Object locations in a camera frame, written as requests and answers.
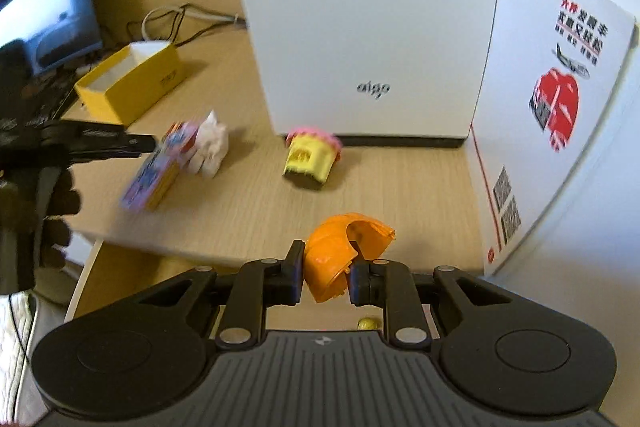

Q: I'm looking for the white wrapper toy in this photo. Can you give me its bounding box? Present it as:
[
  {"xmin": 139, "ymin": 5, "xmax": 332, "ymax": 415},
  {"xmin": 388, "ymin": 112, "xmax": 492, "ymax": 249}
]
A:
[{"xmin": 188, "ymin": 110, "xmax": 229, "ymax": 178}]

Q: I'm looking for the orange plastic shell toy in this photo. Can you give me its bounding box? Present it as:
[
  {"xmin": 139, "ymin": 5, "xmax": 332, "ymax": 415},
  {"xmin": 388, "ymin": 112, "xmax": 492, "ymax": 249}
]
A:
[{"xmin": 304, "ymin": 212, "xmax": 396, "ymax": 303}]

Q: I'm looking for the yellow pink cupcake toy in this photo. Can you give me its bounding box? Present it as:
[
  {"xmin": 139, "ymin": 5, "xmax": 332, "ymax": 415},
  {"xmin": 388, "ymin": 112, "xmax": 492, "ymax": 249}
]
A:
[{"xmin": 283, "ymin": 127, "xmax": 343, "ymax": 190}]

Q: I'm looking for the dark gloved left hand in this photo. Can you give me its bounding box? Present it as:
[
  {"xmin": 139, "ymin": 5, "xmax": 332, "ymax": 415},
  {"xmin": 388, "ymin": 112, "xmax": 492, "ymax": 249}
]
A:
[{"xmin": 1, "ymin": 167, "xmax": 81, "ymax": 295}]

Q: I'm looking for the black keyboard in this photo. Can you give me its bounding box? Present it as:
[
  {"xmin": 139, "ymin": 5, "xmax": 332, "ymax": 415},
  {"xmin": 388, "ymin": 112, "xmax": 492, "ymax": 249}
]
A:
[{"xmin": 1, "ymin": 69, "xmax": 79, "ymax": 146}]

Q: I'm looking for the yellow cardboard box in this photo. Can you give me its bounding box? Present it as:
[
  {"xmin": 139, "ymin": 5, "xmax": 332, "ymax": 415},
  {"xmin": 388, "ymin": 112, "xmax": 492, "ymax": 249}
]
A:
[{"xmin": 75, "ymin": 41, "xmax": 186, "ymax": 127}]

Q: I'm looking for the black computer monitor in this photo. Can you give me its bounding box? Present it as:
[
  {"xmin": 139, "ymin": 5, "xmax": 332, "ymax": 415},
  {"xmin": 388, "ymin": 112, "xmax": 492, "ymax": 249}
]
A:
[{"xmin": 1, "ymin": 0, "xmax": 102, "ymax": 75}]

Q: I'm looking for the white courier envelope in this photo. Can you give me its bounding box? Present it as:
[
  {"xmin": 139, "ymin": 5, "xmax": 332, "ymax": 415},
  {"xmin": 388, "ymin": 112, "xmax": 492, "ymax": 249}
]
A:
[{"xmin": 465, "ymin": 0, "xmax": 636, "ymax": 275}]

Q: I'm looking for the white computer case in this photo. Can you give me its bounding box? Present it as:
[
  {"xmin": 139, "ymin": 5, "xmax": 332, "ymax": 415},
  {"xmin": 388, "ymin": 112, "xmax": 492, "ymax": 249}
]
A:
[{"xmin": 242, "ymin": 0, "xmax": 497, "ymax": 147}]

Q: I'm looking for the white cable bundle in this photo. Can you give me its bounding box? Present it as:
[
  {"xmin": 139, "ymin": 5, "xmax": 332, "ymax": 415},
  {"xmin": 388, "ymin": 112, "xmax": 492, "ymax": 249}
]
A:
[{"xmin": 140, "ymin": 3, "xmax": 248, "ymax": 44}]

